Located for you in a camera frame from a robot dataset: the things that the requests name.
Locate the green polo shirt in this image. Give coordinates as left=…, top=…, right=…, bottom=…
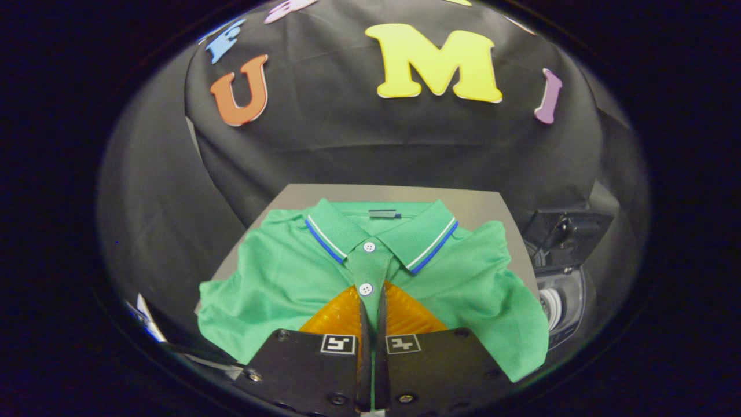
left=197, top=198, right=549, bottom=383

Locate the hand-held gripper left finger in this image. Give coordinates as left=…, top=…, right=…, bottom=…
left=234, top=284, right=372, bottom=417

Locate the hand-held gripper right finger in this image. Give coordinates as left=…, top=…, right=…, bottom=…
left=373, top=281, right=514, bottom=415

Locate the dark washing machine lid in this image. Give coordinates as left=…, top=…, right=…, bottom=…
left=524, top=208, right=614, bottom=267

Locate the white and blue object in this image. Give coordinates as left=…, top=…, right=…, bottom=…
left=126, top=293, right=170, bottom=343

